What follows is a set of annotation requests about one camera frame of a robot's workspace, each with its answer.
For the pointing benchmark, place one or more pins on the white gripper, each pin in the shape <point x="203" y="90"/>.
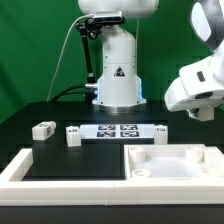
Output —
<point x="199" y="89"/>

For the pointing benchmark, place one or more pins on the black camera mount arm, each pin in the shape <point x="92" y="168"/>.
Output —
<point x="87" y="46"/>

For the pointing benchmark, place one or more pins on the white square tabletop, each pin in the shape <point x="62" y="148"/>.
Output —
<point x="173" y="161"/>

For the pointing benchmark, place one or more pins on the white U-shaped fence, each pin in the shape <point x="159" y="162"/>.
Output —
<point x="15" y="191"/>

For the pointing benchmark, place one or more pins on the grey camera on mount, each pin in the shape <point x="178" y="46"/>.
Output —
<point x="108" y="17"/>

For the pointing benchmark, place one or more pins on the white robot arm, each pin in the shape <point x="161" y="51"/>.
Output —
<point x="119" y="87"/>

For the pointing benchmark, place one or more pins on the white marker base plate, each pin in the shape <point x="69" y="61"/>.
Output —
<point x="117" y="131"/>

